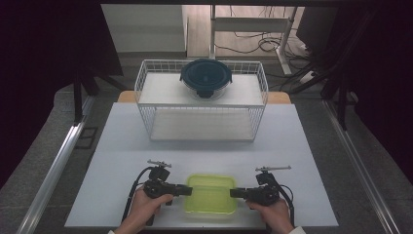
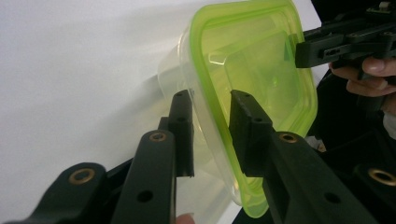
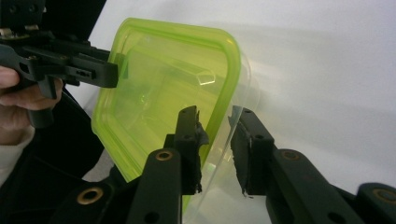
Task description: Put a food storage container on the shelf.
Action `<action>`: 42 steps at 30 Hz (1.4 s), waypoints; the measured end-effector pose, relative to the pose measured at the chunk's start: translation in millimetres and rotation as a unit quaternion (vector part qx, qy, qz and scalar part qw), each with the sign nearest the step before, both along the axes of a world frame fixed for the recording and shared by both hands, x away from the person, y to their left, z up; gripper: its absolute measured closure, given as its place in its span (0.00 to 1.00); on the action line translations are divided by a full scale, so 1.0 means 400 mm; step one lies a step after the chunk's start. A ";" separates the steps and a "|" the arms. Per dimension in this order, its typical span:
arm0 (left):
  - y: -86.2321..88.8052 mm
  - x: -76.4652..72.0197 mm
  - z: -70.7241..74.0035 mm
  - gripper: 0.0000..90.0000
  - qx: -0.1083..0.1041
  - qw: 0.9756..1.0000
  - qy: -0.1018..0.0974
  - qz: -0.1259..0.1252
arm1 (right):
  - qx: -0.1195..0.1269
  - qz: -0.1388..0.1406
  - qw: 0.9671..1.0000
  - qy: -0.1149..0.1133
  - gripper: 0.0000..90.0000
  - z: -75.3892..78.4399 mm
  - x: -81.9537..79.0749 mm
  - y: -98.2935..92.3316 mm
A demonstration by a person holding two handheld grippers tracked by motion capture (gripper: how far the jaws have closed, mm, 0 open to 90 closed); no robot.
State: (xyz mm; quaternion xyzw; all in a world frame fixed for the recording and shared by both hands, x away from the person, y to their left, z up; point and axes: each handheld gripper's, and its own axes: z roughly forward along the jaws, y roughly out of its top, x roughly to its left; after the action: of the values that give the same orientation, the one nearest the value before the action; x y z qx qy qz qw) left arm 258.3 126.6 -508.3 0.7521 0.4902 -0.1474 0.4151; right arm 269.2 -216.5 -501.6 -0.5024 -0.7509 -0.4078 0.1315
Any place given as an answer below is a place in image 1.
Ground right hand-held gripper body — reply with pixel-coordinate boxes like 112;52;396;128
245;165;292;208

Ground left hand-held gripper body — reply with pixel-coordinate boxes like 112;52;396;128
143;159;178;200

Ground yellow-green plastic container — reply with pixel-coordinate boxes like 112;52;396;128
183;173;239;215

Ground white wire rack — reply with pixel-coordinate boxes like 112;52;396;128
133;58;270;143

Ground round dark blue lidded container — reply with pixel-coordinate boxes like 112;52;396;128
179;58;234;101

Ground person's right hand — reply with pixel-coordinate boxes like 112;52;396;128
245;198;295;234

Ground person's left hand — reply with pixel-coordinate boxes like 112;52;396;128
113;187;175;234

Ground wooden table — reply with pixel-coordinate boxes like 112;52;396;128
116;90;292;105

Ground black stand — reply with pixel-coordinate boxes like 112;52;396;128
288;62;352;132
72;64;129;127

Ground white power strip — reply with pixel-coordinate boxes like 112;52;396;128
298;69;317;86

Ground white cabinet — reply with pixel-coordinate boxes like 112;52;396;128
100;4;190;54

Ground black curtain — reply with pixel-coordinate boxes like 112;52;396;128
0;0;125;190
334;0;413;184

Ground dark monitor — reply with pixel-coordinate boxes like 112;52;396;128
295;5;340;54

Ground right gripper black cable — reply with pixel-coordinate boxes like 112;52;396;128
275;182;296;228

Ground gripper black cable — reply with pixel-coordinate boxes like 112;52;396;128
121;166;154;223
275;182;296;228

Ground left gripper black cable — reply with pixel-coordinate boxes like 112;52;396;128
121;166;154;223

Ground black square floor frame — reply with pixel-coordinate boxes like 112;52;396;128
74;126;98;150

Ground aluminium rail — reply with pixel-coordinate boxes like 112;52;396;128
320;98;402;234
16;96;97;234

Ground black floor cables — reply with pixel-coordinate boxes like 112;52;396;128
213;5;314;57

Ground white metal desk frame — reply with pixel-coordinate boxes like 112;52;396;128
208;4;298;76

